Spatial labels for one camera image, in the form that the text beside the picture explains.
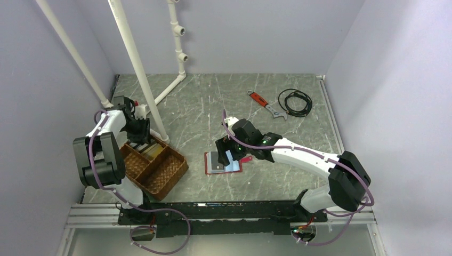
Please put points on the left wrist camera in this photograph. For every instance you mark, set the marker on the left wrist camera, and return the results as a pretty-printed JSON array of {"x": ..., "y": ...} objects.
[{"x": 140, "y": 112}]

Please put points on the white pvc pipe frame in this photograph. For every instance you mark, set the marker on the white pvc pipe frame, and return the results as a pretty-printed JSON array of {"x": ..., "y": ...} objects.
[{"x": 119, "y": 14}]

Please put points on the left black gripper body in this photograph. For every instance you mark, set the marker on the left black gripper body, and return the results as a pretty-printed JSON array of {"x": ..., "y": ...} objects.
[{"x": 137, "y": 130}]

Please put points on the white cards in basket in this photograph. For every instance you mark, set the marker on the white cards in basket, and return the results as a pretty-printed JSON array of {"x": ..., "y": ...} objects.
[{"x": 147, "y": 150}]

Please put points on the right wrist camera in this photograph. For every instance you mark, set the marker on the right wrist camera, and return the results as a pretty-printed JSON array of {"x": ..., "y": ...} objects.
[{"x": 230, "y": 122}]

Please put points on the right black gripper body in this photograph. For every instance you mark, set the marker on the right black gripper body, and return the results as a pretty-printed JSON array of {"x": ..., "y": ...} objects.
[{"x": 242, "y": 151}]

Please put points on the dark credit card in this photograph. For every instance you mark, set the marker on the dark credit card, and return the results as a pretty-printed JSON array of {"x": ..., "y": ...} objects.
[{"x": 214, "y": 165}]

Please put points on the red handled adjustable wrench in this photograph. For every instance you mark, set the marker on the red handled adjustable wrench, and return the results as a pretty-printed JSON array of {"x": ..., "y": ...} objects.
[{"x": 257, "y": 98}]

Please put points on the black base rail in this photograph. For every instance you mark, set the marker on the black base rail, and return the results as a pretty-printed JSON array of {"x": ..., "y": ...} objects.
[{"x": 217, "y": 218}]

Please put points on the woven wicker basket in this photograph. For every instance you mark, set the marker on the woven wicker basket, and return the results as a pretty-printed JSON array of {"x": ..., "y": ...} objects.
[{"x": 156, "y": 177}]

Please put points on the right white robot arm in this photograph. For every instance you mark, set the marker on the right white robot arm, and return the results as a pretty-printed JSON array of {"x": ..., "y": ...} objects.
[{"x": 347, "y": 181}]

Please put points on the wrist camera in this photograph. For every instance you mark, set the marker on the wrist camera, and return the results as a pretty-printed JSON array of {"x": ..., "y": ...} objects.
[
  {"x": 140, "y": 112},
  {"x": 230, "y": 122}
]

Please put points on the aluminium frame rail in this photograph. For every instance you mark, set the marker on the aluminium frame rail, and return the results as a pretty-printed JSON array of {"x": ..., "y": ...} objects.
[{"x": 82, "y": 216}]

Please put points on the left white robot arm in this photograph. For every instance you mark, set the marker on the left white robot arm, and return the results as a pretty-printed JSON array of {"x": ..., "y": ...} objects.
[{"x": 103, "y": 164}]

